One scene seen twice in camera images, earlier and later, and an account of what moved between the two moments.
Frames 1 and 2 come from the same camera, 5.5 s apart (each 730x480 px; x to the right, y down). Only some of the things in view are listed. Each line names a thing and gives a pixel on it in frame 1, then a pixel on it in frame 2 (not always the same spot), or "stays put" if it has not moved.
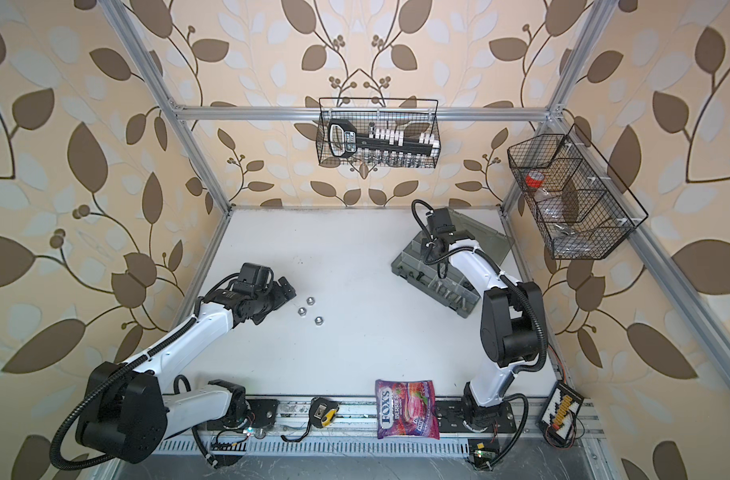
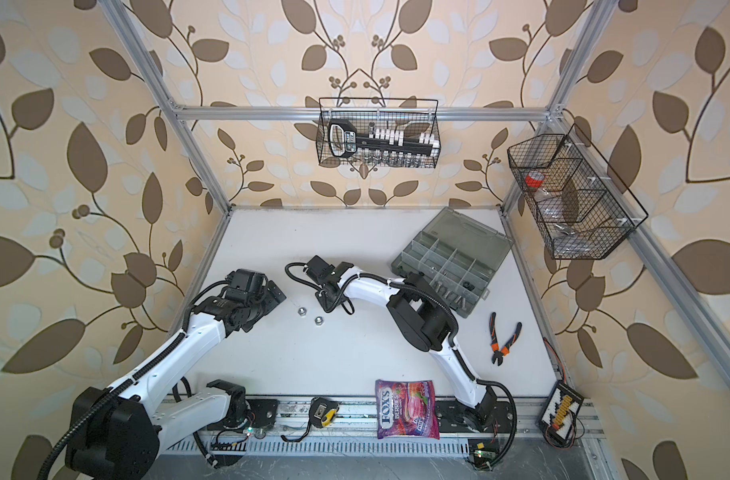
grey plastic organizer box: x=452 y=290 stays put
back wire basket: x=379 y=132 stays put
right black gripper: x=425 y=249 → x=326 y=305
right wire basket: x=578 y=204 stays put
